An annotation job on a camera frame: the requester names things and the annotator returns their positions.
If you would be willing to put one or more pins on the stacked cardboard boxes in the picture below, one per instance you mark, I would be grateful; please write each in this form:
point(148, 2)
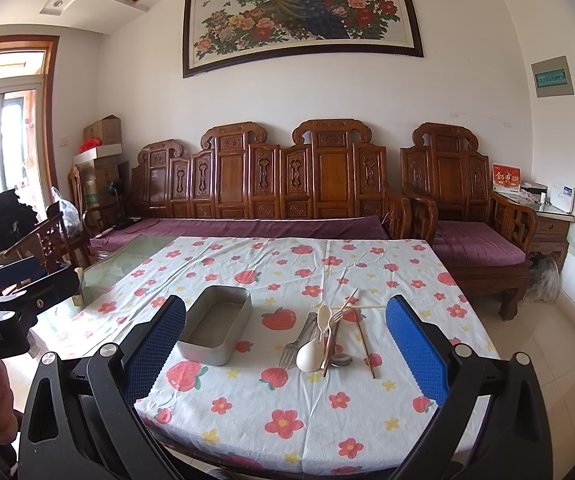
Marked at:
point(95, 183)

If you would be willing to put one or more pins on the window with wooden frame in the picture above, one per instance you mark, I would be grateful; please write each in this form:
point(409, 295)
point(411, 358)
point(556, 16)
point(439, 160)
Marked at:
point(27, 165)

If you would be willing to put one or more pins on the dark brown wooden chopstick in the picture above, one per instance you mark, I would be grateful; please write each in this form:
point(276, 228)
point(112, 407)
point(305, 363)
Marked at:
point(364, 343)

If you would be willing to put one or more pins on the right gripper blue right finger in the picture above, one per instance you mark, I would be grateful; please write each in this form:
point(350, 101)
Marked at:
point(491, 421)

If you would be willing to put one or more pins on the white plastic bag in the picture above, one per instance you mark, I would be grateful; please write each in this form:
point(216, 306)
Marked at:
point(544, 280)

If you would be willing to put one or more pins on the purple armchair cushion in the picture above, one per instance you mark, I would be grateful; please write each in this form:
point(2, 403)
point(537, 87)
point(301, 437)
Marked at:
point(474, 245)

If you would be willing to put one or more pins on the grey green wall panel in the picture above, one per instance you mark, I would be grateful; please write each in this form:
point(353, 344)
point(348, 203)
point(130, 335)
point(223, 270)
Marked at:
point(552, 77)

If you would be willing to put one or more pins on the light bamboo chopstick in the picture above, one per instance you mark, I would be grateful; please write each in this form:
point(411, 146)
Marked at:
point(357, 306)
point(349, 300)

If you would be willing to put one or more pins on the smiley face metal spoon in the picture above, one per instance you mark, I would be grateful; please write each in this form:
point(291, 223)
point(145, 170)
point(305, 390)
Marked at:
point(337, 357)

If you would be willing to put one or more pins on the carved wooden armchair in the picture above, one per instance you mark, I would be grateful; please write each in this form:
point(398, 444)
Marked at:
point(447, 179)

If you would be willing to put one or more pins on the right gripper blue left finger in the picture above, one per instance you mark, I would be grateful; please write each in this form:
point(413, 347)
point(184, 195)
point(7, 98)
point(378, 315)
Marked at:
point(80, 421)

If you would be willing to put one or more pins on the cream plastic spoon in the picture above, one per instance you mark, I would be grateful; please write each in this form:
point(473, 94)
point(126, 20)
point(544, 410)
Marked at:
point(323, 320)

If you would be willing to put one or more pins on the rectangular metal tray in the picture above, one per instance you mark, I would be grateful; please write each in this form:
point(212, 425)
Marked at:
point(214, 324)

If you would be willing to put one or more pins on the metal fork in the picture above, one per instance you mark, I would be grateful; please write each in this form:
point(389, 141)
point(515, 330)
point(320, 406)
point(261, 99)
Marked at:
point(288, 356)

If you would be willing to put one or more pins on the cream plastic fork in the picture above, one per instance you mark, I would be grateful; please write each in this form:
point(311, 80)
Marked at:
point(341, 313)

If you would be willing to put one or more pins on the wooden side table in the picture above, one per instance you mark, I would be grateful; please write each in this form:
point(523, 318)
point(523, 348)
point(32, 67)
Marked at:
point(550, 239)

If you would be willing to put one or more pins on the white router box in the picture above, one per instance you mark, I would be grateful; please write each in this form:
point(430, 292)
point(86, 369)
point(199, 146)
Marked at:
point(562, 197)

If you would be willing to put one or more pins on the large cream rice spoon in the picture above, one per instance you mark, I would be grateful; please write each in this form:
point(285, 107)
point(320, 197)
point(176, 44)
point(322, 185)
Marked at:
point(310, 357)

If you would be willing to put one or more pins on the framed peacock flower painting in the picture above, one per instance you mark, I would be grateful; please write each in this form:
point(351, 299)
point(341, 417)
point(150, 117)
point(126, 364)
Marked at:
point(223, 33)

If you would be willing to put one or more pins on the red greeting card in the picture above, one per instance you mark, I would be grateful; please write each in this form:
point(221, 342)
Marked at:
point(506, 179)

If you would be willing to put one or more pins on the person's left hand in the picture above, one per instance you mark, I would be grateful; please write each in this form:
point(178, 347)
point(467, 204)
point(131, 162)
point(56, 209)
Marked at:
point(8, 417)

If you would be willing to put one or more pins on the dark wooden dining chair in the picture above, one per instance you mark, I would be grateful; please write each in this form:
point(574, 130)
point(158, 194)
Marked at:
point(50, 243)

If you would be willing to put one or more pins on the long carved wooden sofa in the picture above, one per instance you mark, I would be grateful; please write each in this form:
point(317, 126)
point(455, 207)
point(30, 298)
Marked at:
point(332, 170)

